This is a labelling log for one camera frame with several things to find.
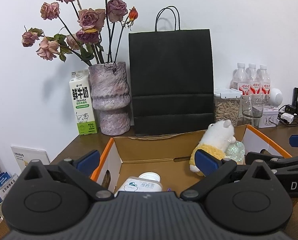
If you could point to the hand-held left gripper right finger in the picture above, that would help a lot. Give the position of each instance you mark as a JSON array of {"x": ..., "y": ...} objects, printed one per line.
[{"x": 208, "y": 162}]

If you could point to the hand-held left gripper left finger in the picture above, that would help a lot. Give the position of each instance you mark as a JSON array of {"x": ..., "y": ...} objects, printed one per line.
[{"x": 89, "y": 161}]

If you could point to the yellow white plush toy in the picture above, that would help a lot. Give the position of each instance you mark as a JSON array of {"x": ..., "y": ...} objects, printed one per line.
[{"x": 221, "y": 135}]

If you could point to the red cardboard box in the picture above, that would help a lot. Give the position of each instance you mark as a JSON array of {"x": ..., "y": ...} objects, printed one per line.
[{"x": 151, "y": 152}]

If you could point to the wooden desktop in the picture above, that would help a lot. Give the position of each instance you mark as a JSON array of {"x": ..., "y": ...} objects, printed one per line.
[{"x": 71, "y": 150}]

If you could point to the white charger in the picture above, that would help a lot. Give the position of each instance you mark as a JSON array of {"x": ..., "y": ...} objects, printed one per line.
[{"x": 287, "y": 117}]

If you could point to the iridescent glass ornament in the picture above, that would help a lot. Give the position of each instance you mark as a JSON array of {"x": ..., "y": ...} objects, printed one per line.
[{"x": 236, "y": 151}]

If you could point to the white tin box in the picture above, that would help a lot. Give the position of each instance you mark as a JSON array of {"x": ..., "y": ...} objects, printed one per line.
[{"x": 268, "y": 118}]

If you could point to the black cosmetic tube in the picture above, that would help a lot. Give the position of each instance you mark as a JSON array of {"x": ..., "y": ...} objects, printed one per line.
[{"x": 295, "y": 97}]

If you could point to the white round speaker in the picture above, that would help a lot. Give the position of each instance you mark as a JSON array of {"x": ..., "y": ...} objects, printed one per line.
[{"x": 276, "y": 96}]

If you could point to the white plastic bottle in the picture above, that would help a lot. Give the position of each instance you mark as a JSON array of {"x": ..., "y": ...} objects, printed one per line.
[{"x": 139, "y": 183}]

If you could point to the clear container of seeds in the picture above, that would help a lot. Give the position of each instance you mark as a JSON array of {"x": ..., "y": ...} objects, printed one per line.
[{"x": 226, "y": 110}]

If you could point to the green white milk carton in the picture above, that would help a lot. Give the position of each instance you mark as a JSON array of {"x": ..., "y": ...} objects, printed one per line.
[{"x": 82, "y": 105}]

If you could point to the clear glass cup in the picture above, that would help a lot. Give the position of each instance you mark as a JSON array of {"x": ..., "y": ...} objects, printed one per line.
[{"x": 251, "y": 110}]

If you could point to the white booklet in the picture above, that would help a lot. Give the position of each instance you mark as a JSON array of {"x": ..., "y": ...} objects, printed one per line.
[{"x": 29, "y": 155}]

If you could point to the red label water bottle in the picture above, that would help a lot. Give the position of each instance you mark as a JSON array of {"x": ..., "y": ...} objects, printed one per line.
[
  {"x": 253, "y": 80},
  {"x": 240, "y": 80},
  {"x": 264, "y": 81}
]

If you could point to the purple mottled vase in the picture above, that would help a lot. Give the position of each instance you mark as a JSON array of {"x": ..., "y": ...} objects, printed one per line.
[{"x": 109, "y": 90}]

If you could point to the black paper bag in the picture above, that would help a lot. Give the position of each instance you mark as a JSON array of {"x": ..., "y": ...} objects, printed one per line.
[{"x": 171, "y": 80}]

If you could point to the blue brochures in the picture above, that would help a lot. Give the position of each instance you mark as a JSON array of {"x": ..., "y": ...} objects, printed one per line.
[{"x": 1, "y": 185}]

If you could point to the dried pink rose bouquet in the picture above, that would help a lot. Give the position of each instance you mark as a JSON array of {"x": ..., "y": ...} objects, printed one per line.
[{"x": 90, "y": 20}]

